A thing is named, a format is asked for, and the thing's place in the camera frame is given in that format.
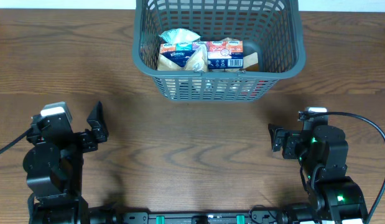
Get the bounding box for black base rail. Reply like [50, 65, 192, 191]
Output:
[90, 210, 280, 224]

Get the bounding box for cream white snack packet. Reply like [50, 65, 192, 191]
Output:
[157, 54, 183, 71]

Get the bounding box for grey plastic basket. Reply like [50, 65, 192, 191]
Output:
[132, 0, 306, 101]

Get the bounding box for cookie bag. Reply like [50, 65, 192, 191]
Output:
[243, 52, 259, 72]

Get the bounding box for orange spaghetti packet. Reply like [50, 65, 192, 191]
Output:
[239, 80, 268, 96]

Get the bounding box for beige snack packet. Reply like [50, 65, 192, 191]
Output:
[183, 45, 208, 72]

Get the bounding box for light blue snack packet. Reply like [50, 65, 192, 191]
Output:
[159, 28, 201, 44]

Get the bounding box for Kleenex tissue multipack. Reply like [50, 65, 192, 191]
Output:
[159, 40, 243, 69]

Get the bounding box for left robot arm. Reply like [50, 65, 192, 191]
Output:
[23, 101, 123, 224]

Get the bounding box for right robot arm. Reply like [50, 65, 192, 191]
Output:
[268, 107, 368, 223]

